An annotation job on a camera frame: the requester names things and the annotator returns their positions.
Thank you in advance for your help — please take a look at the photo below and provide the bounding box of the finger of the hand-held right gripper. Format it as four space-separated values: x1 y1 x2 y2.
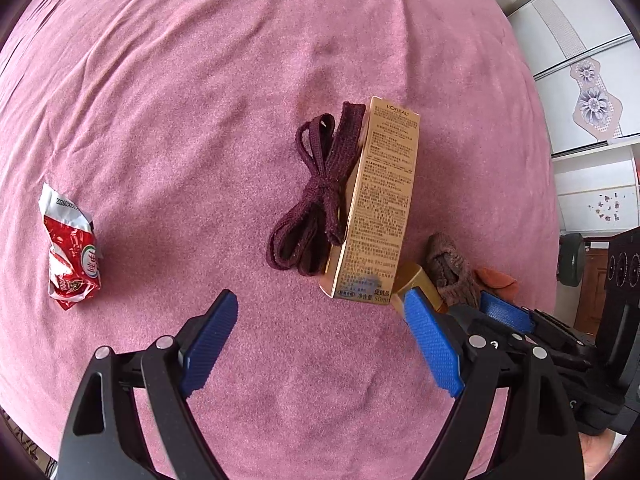
479 292 599 362

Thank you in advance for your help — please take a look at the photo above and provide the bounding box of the orange sock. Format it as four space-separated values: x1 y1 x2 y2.
472 267 519 301

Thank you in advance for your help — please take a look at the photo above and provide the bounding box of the wide gold cardboard box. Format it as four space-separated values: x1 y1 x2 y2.
318 95 422 306

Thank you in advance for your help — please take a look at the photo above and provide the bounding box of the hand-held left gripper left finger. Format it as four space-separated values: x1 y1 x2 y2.
56 289 239 480

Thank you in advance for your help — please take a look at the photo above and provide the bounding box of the green round stool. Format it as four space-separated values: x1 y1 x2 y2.
557 232 586 289

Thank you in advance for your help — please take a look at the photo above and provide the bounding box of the narrow gold cardboard box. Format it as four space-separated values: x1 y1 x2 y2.
391 261 446 319

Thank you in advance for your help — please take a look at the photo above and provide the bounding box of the brown knitted sock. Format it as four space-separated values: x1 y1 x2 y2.
425 232 484 309

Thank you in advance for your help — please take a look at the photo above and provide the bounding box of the white low cabinet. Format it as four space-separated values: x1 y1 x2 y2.
552 137 640 236

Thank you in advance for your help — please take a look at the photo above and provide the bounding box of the dark purple shoelace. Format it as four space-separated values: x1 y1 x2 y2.
268 101 368 276

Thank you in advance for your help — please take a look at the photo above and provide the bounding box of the crumpled red snack wrapper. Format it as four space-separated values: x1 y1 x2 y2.
39 182 105 311

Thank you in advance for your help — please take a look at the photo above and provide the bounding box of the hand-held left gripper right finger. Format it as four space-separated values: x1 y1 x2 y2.
404 289 587 480

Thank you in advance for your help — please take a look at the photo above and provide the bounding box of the white sliding-door wardrobe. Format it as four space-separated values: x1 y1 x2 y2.
502 0 640 159

